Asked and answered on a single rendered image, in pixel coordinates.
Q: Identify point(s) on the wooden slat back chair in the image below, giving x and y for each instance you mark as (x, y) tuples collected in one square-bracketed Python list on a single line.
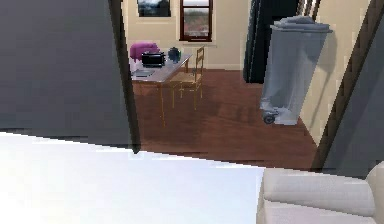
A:
[(191, 77)]

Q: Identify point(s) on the grey laptop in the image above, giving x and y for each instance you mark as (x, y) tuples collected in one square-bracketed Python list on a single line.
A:
[(143, 73)]

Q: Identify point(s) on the dark framed picture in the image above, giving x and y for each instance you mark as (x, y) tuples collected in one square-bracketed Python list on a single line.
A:
[(154, 8)]

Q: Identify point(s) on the black toaster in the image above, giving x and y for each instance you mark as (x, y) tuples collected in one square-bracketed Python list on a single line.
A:
[(153, 59)]

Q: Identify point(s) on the grey wheeled bin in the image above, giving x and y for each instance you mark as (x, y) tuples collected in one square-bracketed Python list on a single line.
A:
[(295, 66)]

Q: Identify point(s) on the grey top dining table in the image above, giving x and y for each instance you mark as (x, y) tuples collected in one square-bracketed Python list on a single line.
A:
[(165, 71)]

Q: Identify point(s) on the black fridge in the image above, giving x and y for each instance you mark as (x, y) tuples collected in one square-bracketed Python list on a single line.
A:
[(266, 40)]

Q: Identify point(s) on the red framed window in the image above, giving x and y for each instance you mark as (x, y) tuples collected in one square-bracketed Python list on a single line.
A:
[(196, 20)]

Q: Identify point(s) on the pink chair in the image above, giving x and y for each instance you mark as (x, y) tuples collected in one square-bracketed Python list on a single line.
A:
[(142, 48)]

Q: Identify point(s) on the dark blue kettle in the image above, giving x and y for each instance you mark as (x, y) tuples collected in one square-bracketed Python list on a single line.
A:
[(174, 54)]

